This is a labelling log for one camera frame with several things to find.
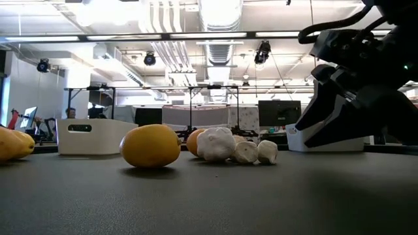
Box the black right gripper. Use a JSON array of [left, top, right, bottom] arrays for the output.
[[295, 22, 418, 148]]

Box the large white garlic bulb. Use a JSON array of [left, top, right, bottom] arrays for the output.
[[196, 127, 236, 163]]

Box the orange tinted lemon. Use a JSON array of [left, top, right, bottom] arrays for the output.
[[185, 128, 207, 157]]

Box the yellow lemon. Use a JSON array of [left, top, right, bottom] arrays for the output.
[[119, 123, 182, 169], [12, 130, 36, 160], [0, 126, 25, 163]]

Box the black computer monitor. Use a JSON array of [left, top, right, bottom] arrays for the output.
[[257, 100, 302, 127], [135, 107, 163, 127]]

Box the white plastic basket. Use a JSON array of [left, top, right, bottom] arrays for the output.
[[285, 123, 366, 153], [56, 118, 140, 156]]

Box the patterned cubicle partition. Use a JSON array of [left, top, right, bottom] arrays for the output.
[[228, 106, 261, 131]]

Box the grey cubicle partition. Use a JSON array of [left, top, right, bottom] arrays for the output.
[[161, 104, 229, 131]]

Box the black table mat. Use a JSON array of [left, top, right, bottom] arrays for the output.
[[0, 150, 418, 235]]

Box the white ceiling pipe bundle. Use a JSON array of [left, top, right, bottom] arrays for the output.
[[138, 0, 197, 86]]

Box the lit computer monitor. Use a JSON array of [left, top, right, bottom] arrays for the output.
[[19, 106, 39, 131]]

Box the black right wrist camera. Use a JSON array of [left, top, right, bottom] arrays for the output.
[[309, 28, 372, 66]]

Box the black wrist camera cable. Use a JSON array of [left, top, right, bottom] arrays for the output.
[[297, 5, 393, 45]]

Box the black ceiling camera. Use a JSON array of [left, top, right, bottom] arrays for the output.
[[253, 40, 272, 65], [143, 52, 157, 67], [36, 58, 52, 73]]

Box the silver ceiling air duct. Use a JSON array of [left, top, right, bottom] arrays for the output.
[[199, 0, 244, 102]]

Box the black neighbouring rig frame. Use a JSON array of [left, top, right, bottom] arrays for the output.
[[63, 84, 315, 138]]

